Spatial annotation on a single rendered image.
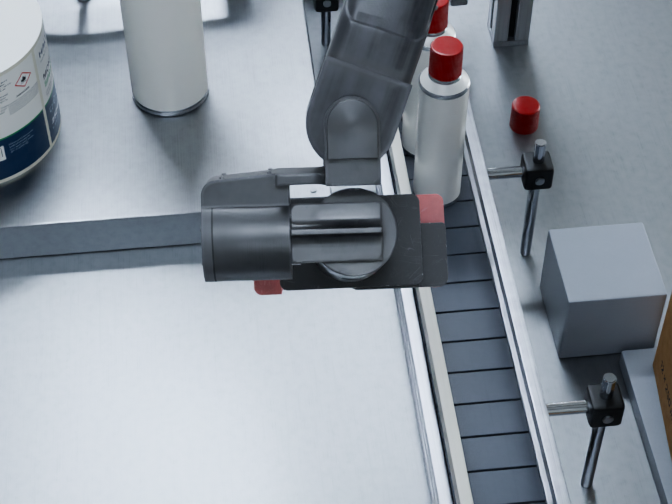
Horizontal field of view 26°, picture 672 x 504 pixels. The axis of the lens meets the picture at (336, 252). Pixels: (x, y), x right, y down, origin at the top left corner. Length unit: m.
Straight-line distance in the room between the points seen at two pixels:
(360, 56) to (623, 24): 1.02
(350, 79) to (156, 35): 0.71
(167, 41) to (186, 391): 0.39
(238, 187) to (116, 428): 0.57
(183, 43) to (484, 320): 0.45
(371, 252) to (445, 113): 0.56
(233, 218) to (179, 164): 0.70
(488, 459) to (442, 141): 0.34
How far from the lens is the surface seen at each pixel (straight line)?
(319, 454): 1.43
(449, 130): 1.49
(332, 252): 0.93
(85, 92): 1.73
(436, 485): 1.35
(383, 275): 1.04
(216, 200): 0.94
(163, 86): 1.65
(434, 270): 1.06
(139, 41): 1.62
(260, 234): 0.93
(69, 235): 1.59
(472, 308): 1.48
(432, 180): 1.54
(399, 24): 0.92
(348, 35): 0.92
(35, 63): 1.59
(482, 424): 1.39
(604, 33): 1.90
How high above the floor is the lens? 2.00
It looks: 48 degrees down
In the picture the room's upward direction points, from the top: straight up
